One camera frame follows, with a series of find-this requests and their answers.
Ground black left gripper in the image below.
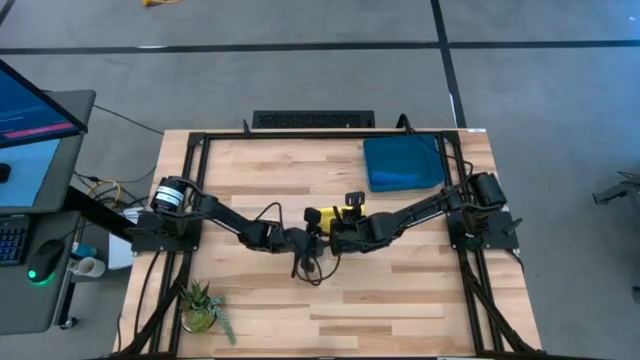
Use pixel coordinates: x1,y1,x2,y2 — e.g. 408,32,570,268
273,206,331,275

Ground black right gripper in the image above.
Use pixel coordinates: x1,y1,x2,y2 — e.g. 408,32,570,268
327,190,375,256

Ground yellow microfiber towel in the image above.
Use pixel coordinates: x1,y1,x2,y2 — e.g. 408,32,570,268
318,204,369,236

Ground teal plastic basket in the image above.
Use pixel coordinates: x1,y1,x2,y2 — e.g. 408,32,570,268
362,132,447,194

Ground small potted succulent plant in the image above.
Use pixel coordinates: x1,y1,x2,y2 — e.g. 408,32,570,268
178,279,237,346

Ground black keyboard at table edge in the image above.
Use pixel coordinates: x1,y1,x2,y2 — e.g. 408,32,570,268
251,109,376,130

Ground white box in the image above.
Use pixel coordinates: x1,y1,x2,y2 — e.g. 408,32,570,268
108,207,141,271

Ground black desk base bar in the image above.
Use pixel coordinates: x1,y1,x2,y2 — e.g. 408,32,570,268
62,184,137,242

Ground white mug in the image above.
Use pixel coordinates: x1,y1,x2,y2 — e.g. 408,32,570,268
69,255,108,279

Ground grey computer desk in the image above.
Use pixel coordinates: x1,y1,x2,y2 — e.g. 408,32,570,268
0,89,98,335

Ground black computer mouse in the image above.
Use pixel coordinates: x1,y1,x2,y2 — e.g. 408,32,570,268
25,238,65,287

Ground black floor stand base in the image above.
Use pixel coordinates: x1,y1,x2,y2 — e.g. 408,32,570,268
592,171,640,206

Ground backlit black keyboard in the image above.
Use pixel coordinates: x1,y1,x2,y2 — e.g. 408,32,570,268
0,214,32,267

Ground computer monitor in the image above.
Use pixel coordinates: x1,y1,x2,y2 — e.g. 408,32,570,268
0,59,89,150

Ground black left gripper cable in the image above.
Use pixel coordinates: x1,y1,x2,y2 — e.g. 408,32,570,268
253,201,342,288

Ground black metal table frame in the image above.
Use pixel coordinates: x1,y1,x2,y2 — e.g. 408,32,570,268
112,113,546,360

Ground yellow cable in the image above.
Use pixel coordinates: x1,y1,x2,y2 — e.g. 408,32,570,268
85,178,124,209

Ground black floor cable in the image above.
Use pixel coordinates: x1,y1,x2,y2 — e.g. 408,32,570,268
92,103,166,136

